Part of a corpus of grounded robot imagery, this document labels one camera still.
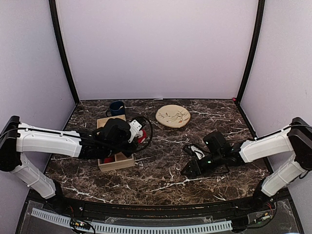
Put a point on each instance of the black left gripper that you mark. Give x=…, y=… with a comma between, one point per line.
x=129, y=151

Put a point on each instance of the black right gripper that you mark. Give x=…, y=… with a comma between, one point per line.
x=193, y=165

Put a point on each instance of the black frame post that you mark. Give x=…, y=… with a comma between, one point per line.
x=61, y=50
x=252, y=50

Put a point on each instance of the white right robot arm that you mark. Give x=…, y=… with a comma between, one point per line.
x=295, y=138

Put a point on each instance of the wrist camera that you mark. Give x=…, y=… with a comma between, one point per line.
x=195, y=151
x=136, y=125

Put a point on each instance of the black left frame post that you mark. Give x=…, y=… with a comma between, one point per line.
x=61, y=50

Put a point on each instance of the round beige woven mat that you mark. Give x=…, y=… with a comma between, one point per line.
x=173, y=116

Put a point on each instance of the dark blue mug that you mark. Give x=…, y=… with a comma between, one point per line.
x=116, y=108

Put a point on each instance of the red santa sock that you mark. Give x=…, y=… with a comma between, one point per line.
x=109, y=160

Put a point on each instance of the black right frame post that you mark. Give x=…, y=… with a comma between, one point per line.
x=252, y=50

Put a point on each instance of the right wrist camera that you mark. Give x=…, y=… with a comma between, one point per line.
x=195, y=151

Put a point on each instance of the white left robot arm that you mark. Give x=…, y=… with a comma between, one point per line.
x=17, y=138

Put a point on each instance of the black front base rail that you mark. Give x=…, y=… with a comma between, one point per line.
x=98, y=209

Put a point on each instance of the wooden compartment tray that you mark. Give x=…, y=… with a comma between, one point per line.
x=121, y=161

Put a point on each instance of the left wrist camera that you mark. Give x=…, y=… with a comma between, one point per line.
x=136, y=125

